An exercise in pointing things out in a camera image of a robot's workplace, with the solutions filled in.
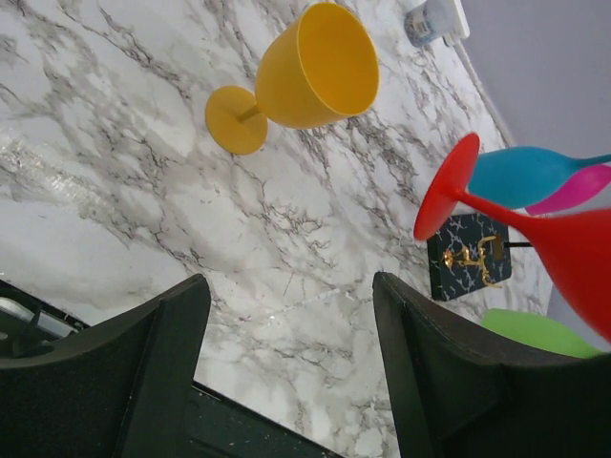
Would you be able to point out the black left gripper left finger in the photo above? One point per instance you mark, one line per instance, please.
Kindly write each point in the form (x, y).
(115, 389)

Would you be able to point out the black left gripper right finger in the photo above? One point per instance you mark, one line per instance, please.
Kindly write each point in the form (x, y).
(459, 390)

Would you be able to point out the green wine glass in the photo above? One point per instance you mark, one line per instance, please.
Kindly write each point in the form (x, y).
(538, 332)

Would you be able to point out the red wine glass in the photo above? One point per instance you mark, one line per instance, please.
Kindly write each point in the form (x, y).
(575, 249)

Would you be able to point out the yellow wine glass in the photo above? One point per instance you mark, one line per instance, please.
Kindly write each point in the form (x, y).
(321, 69)

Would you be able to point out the black marble rack base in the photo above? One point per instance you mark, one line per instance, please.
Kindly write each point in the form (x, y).
(461, 256)

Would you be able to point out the blue wine glass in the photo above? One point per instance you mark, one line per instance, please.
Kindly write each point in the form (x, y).
(521, 176)

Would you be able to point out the pink wine glass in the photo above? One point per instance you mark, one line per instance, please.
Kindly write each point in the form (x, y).
(580, 187)

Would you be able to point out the small clear plastic jar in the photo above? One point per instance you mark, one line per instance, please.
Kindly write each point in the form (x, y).
(428, 21)

